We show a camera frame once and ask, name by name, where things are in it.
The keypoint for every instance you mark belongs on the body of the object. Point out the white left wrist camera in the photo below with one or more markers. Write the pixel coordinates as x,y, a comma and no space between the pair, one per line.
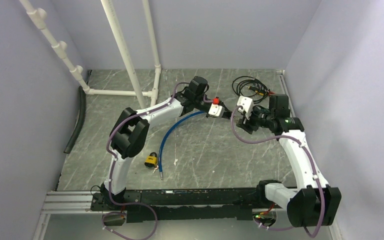
216,110

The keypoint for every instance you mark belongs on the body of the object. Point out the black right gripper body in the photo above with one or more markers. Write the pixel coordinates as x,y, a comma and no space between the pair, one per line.
258,119

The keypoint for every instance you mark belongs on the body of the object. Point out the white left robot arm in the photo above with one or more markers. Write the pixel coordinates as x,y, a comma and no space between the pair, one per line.
129,134

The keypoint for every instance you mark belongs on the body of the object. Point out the white PVC pipe frame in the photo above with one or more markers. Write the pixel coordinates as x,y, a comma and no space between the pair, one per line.
38,17

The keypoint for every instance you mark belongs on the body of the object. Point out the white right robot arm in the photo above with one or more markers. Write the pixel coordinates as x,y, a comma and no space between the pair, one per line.
314,203

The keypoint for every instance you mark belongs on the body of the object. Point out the aluminium extrusion frame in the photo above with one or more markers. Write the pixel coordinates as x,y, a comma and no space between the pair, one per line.
65,203

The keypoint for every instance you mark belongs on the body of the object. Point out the yellow black screwdriver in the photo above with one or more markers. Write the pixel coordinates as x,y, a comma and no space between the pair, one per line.
259,91

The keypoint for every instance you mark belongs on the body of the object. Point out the blue cable lock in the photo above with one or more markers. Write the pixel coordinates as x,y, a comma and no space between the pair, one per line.
191,147

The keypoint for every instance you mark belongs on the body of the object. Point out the yellow padlock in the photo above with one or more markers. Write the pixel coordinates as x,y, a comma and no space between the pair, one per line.
152,161

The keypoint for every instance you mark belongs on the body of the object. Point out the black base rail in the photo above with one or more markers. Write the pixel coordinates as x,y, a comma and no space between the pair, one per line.
139,205

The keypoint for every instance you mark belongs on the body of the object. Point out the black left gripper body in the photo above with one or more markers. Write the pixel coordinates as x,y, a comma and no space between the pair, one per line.
222,103

